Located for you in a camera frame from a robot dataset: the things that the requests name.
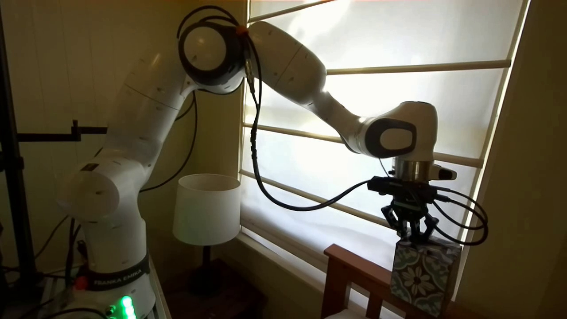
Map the black tripod stand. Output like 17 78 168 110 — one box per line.
0 16 37 297

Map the white shade table lamp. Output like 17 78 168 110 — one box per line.
171 172 244 297

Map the thin black hanging cable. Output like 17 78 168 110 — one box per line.
139 94 200 193

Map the black horizontal clamp rod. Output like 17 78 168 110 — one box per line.
15 118 109 143

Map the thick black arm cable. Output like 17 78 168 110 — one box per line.
175 3 386 212

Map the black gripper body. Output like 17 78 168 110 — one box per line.
391 193 430 216

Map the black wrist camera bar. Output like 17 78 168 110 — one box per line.
366 175 439 198

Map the white window blind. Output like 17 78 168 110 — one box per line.
240 0 527 297

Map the wooden nightstand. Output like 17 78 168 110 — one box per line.
157 258 267 319

